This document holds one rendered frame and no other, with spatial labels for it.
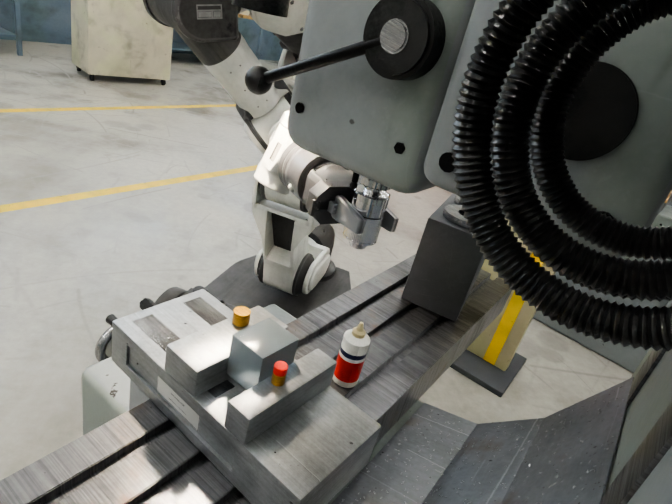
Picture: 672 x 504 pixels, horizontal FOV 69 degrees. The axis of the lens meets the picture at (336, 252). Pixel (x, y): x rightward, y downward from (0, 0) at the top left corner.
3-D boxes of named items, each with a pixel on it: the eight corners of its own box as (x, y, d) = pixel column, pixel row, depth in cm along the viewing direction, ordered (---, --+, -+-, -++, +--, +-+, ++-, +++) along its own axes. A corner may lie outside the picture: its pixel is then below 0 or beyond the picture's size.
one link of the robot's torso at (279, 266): (269, 259, 170) (273, 140, 137) (321, 279, 166) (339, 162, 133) (247, 289, 159) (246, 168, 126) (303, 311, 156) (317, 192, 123)
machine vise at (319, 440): (110, 360, 68) (111, 295, 63) (199, 323, 79) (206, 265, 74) (288, 543, 51) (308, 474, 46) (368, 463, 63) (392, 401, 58)
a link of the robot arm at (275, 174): (303, 134, 70) (270, 110, 78) (270, 198, 73) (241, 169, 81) (357, 160, 78) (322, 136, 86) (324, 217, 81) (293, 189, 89)
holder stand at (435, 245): (400, 298, 101) (429, 210, 92) (428, 261, 119) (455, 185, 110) (455, 322, 97) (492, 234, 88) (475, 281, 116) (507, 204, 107)
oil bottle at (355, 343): (326, 378, 75) (342, 320, 70) (341, 366, 78) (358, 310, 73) (347, 392, 73) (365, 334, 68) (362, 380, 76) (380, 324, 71)
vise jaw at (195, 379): (163, 369, 59) (165, 344, 57) (255, 326, 70) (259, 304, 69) (193, 398, 56) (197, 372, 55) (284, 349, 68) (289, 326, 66)
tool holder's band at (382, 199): (345, 191, 63) (347, 184, 63) (374, 190, 66) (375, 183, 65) (366, 206, 60) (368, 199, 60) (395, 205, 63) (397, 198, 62)
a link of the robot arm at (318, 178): (320, 173, 61) (279, 139, 69) (305, 240, 65) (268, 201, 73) (397, 174, 68) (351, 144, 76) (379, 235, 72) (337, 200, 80)
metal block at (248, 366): (225, 373, 59) (232, 334, 56) (262, 353, 64) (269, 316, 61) (255, 398, 57) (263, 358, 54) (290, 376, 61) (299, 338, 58)
